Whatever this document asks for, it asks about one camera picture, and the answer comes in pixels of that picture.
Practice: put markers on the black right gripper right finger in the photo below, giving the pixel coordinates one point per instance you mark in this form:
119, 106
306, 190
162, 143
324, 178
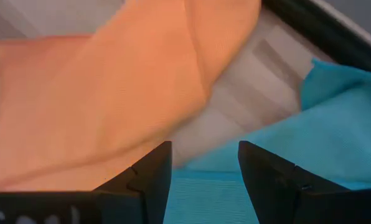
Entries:
297, 205

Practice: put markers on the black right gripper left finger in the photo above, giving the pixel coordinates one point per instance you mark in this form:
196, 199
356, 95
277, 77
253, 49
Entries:
126, 205

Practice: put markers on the orange microfiber towel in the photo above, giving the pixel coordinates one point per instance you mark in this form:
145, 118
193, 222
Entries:
110, 93

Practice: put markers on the blue microfiber towel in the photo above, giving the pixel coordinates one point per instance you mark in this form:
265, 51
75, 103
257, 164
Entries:
328, 130

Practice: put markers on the black aluminium table frame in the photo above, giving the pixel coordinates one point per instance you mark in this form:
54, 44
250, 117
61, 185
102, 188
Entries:
328, 34

